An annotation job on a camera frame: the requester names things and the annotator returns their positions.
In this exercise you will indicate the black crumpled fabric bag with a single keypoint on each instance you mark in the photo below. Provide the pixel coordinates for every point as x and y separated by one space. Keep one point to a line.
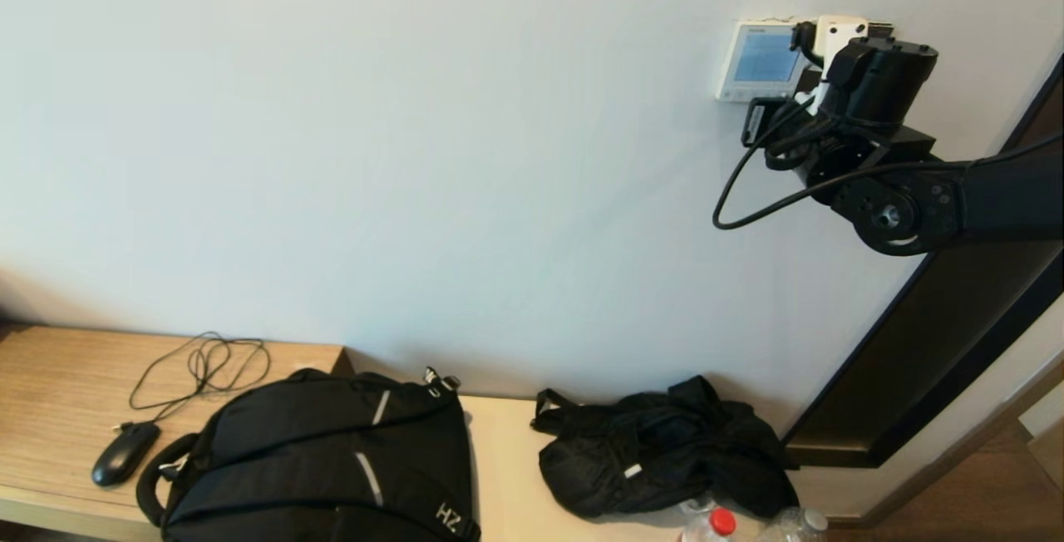
657 459

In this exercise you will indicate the red-capped plastic bottle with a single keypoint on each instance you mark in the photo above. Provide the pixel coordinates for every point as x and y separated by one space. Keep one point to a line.
720 521

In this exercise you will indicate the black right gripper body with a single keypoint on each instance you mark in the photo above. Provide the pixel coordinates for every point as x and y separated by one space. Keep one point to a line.
881 81

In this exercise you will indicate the black wall switch plate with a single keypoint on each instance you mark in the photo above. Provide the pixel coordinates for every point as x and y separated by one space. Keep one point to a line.
881 29

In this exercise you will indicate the dark door frame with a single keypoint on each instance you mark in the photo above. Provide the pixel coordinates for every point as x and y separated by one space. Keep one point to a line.
956 334

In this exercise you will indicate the black backpack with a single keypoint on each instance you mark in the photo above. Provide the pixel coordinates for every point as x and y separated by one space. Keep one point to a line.
316 442

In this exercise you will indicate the white-capped clear plastic bottle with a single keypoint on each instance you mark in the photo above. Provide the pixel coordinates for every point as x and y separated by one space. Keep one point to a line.
802 525

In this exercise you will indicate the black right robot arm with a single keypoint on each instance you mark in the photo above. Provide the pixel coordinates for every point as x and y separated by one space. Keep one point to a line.
997 193

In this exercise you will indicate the white wall thermostat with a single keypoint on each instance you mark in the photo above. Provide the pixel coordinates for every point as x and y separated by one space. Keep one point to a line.
752 56

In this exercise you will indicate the black computer mouse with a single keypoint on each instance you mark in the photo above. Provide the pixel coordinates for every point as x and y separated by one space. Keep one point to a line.
125 455

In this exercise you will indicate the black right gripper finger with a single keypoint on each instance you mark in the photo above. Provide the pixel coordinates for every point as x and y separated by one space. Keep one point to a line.
755 122

